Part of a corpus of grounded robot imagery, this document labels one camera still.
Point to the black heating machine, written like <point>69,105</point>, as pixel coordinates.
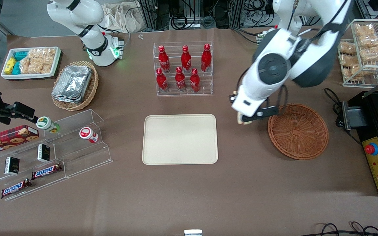
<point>372,118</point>

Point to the green sunflower yogurt jar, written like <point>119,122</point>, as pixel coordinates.
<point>44,123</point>

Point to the wicker basket with foil containers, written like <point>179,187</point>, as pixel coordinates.
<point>93,88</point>

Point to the red cola bottle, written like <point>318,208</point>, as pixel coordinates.
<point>161,80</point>
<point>163,59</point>
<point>180,79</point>
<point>194,80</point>
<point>206,57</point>
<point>185,59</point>

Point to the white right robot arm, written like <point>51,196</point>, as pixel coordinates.
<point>90,19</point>

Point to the clear bag rice crackers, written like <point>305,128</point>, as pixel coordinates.
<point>34,66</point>
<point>43,54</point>

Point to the Snickers chocolate bar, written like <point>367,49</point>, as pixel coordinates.
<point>15,188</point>
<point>47,170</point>

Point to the red lidded yogurt jar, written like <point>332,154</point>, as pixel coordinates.
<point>86,132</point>

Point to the aluminium frame post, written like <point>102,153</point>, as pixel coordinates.
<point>238,11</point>
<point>149,14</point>

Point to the yellow snack packet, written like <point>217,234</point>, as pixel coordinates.
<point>10,65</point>

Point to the aluminium foil container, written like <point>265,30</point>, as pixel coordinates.
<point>72,82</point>
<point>66,99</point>

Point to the clear acrylic tiered stand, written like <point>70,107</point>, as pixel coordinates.
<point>25,158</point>
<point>77,157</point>

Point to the red tartan cookie box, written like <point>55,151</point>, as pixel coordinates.
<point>8,139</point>

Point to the white rectangular snack bin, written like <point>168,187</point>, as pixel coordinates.
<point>28,76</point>

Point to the clear acrylic bottle rack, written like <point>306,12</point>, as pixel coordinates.
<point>173,52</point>

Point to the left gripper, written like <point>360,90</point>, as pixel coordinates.
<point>231,96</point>

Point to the red emergency stop button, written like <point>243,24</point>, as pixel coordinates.
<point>371,149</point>

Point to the empty brown wicker basket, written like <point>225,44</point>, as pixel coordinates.
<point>299,134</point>

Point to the bagged fried snack pack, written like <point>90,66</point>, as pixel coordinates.
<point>346,47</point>
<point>374,53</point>
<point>364,29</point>
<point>348,59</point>
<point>371,41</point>
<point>356,71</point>

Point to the small black carton box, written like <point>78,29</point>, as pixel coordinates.
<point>11,165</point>
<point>43,153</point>

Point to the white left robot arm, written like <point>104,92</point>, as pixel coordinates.
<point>274,65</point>

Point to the teal snack packet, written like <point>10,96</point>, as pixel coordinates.
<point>16,68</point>
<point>21,55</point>

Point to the cream rectangular plastic tray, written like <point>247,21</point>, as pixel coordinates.
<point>179,139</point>

